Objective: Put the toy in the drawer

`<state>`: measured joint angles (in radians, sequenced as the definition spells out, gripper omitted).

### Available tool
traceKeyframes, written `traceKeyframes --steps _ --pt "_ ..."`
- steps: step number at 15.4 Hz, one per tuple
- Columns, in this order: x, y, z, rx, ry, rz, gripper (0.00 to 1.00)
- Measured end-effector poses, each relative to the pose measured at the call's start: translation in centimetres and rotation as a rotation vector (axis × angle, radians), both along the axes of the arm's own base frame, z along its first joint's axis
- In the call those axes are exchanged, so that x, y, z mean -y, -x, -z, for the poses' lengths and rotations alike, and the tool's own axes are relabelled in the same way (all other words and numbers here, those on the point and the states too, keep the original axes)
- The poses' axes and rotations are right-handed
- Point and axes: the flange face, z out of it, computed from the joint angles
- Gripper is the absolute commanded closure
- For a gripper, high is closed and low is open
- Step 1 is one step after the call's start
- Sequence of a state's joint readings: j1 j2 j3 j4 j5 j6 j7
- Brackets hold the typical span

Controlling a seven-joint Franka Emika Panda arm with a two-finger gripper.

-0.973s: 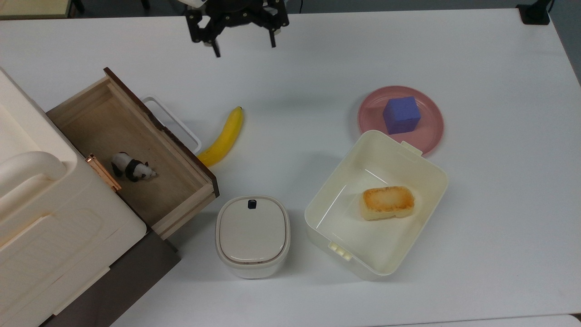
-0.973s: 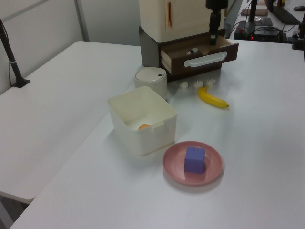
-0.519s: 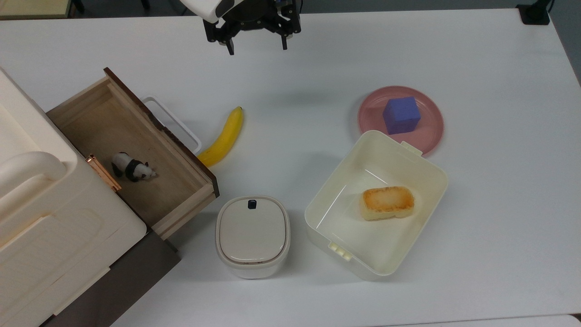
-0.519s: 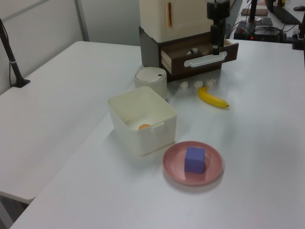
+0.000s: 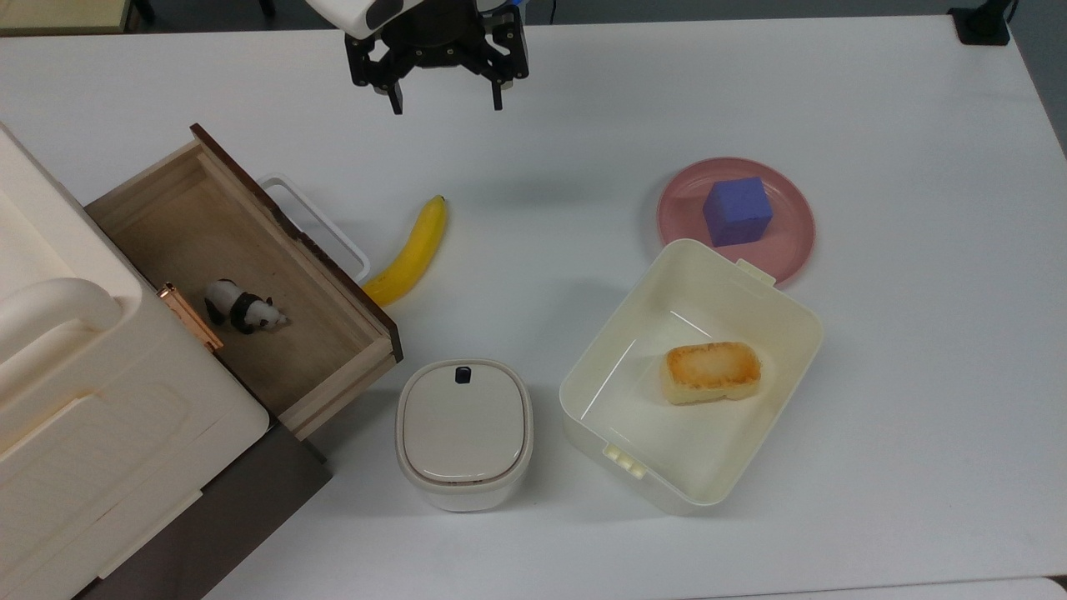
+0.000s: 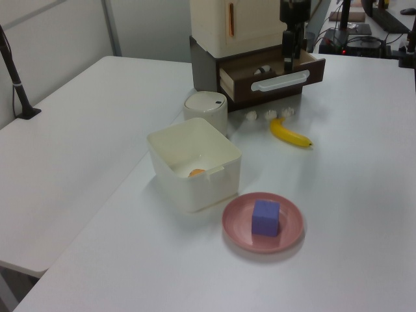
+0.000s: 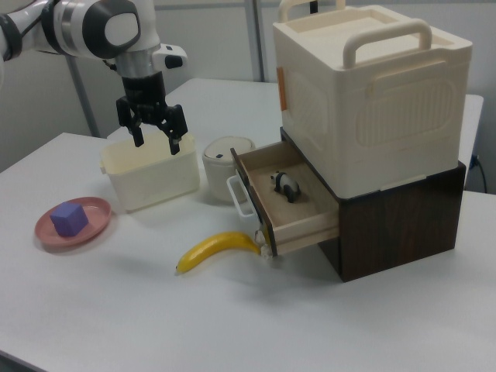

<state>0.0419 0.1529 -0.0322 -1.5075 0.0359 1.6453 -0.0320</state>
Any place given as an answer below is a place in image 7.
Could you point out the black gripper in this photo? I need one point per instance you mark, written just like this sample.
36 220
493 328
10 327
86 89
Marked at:
145 93

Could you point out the black and white panda toy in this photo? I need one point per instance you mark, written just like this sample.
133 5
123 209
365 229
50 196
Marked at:
286 186

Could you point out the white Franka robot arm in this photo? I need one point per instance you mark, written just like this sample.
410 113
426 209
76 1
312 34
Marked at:
89 27

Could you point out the wooden drawer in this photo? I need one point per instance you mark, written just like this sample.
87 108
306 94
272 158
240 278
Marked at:
306 228

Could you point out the cream open plastic tub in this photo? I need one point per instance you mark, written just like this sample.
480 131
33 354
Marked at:
155 182

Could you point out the cream lidded round container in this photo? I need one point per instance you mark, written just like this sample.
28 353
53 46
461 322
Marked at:
217 170

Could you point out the pink round plate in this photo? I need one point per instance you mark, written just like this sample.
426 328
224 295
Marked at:
98 217

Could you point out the purple cube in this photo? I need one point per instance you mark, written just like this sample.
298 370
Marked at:
69 219

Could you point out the yellow banana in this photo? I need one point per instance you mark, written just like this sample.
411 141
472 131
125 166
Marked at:
217 246

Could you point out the copper latch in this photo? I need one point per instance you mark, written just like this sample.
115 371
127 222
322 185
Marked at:
283 89

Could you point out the dark wood cabinet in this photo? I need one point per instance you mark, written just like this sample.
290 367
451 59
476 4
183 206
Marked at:
395 228

